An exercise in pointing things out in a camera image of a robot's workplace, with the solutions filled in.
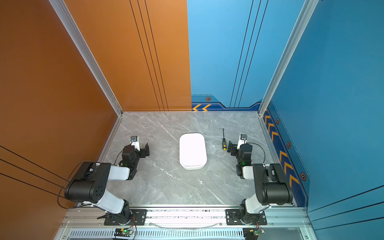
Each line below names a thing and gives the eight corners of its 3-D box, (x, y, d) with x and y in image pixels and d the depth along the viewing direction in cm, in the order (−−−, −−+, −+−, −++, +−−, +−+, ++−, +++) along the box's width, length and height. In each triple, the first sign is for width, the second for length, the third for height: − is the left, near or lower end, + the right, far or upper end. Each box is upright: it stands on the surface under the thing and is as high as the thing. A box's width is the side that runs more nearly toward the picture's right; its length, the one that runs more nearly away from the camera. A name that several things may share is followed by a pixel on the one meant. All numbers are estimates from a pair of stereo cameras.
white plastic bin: (178, 170, 91) (177, 166, 86) (180, 138, 106) (180, 133, 101) (207, 170, 91) (207, 166, 86) (205, 138, 106) (206, 133, 101)
